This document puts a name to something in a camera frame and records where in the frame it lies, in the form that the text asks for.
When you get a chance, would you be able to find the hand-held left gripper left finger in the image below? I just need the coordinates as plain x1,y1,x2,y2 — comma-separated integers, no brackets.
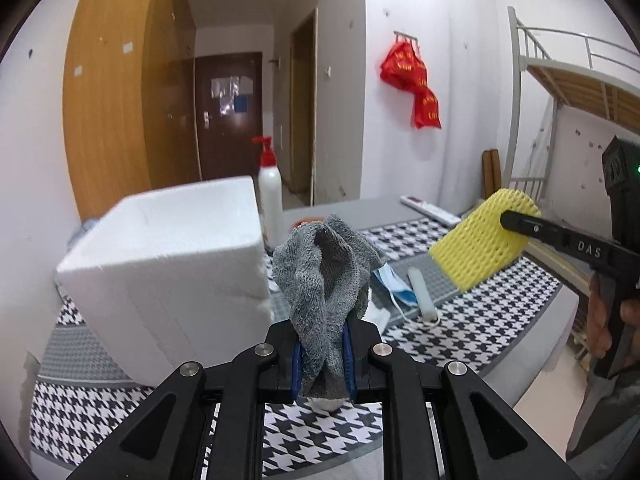
65,319,304,480

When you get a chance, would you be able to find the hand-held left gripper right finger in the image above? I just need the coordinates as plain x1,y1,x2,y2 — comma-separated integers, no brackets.
342,317,571,480

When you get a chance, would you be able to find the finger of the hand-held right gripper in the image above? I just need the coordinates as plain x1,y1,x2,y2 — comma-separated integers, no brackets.
500,210,626,272

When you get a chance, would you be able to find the yellow foam net sleeve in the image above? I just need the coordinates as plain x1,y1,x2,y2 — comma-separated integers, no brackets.
428,188,542,292

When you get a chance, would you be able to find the grey terry sock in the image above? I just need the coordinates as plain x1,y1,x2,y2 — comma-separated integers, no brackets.
271,213,390,413

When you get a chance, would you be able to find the white plastic tube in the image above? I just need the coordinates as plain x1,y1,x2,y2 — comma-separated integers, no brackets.
407,267,440,322

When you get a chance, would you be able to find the white foam box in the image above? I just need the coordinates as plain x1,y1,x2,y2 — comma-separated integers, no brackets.
55,176,275,386

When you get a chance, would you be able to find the person's right hand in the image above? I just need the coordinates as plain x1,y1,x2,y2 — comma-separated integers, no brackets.
587,272,640,361

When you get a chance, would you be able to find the blue face mask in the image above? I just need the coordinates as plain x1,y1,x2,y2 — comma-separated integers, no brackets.
372,265,419,319

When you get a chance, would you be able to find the houndstooth table cloth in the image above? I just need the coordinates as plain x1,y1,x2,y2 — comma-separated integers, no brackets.
30,212,562,478

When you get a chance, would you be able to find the white metal bunk bed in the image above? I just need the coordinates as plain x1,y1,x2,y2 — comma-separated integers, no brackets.
506,6,640,201

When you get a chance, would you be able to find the white remote control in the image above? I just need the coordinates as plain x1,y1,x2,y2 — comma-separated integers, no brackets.
400,194,462,226

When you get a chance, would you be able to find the white pump bottle red top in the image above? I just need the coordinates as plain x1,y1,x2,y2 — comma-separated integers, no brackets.
251,136,285,251

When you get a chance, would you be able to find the person's dark clothing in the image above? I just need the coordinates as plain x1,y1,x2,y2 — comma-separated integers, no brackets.
566,367,640,461

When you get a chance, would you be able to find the red plastic bag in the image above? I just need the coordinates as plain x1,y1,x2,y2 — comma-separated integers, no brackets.
380,42,442,130

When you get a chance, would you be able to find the dark brown door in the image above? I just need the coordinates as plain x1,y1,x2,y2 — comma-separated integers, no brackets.
194,51,263,181

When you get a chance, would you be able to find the wooden wardrobe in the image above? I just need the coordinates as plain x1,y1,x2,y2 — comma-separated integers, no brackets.
62,0,197,221

